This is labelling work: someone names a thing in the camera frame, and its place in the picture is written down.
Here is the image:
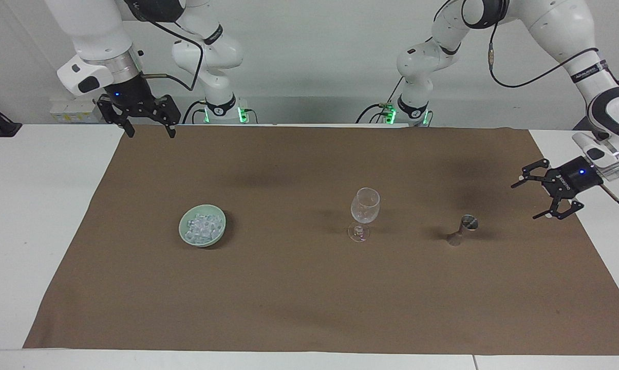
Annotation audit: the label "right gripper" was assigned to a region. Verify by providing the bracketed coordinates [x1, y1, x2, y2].
[97, 68, 181, 139]

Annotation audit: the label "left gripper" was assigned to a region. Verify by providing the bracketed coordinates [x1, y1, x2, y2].
[511, 158, 605, 221]

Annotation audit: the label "clear ice cubes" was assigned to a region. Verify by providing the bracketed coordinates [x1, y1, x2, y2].
[185, 216, 222, 241]

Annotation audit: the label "clear wine glass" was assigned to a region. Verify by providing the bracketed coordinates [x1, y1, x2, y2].
[347, 188, 381, 243]

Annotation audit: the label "metal jigger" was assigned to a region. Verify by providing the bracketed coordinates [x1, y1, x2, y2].
[446, 215, 479, 247]

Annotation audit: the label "pale green bowl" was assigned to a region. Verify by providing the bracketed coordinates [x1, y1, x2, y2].
[179, 204, 227, 248]

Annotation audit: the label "black stand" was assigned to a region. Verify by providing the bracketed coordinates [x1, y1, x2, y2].
[0, 96, 23, 138]

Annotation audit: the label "black cable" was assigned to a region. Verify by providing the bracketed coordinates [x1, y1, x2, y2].
[182, 100, 208, 124]
[432, 0, 619, 211]
[355, 35, 434, 124]
[126, 0, 205, 92]

